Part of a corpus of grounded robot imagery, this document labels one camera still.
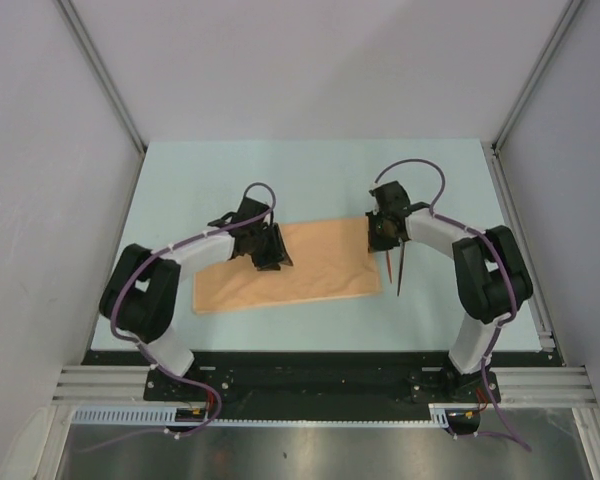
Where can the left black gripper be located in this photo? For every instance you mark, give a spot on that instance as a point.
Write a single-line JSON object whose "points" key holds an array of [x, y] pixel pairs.
{"points": [[270, 261]]}

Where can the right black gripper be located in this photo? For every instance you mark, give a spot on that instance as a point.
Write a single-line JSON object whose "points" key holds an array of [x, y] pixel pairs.
{"points": [[376, 243]]}

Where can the peach cloth napkin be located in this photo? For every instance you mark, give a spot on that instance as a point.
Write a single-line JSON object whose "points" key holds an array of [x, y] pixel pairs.
{"points": [[330, 261]]}

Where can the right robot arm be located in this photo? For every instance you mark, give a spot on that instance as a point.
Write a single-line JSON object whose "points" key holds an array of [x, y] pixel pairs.
{"points": [[491, 275]]}

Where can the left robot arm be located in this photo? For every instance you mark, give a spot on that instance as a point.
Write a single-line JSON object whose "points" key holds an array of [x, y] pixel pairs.
{"points": [[140, 297]]}

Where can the orange fork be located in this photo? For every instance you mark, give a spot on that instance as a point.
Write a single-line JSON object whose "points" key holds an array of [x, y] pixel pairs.
{"points": [[389, 266]]}

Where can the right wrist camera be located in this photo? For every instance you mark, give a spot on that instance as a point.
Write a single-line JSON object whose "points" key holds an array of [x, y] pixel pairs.
{"points": [[375, 189]]}

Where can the right aluminium frame post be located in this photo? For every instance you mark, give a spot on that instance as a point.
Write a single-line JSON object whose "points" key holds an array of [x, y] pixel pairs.
{"points": [[549, 51]]}

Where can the aluminium frame post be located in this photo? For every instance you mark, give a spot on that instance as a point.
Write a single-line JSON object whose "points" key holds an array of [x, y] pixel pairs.
{"points": [[90, 53], [549, 51]]}

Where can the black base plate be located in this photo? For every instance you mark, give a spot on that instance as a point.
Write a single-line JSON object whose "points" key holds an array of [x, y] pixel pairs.
{"points": [[349, 387]]}

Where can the aluminium front rail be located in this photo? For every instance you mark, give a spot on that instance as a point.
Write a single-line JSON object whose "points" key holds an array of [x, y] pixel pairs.
{"points": [[520, 387]]}

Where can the left aluminium frame post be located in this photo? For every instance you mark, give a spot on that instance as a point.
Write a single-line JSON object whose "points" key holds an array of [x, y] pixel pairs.
{"points": [[90, 53]]}

